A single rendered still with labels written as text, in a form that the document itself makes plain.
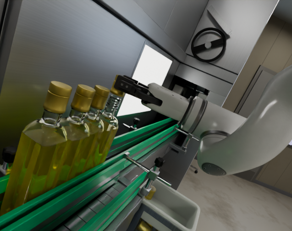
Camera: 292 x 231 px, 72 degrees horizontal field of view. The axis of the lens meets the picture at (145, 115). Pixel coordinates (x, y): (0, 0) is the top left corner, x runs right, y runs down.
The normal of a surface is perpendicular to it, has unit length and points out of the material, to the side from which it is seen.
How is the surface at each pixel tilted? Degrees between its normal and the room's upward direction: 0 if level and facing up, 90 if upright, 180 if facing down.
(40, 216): 90
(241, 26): 90
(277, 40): 90
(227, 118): 46
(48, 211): 90
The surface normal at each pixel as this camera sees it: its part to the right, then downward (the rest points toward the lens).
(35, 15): 0.84, 0.45
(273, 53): 0.00, 0.26
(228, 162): -0.46, 0.59
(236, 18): -0.38, 0.08
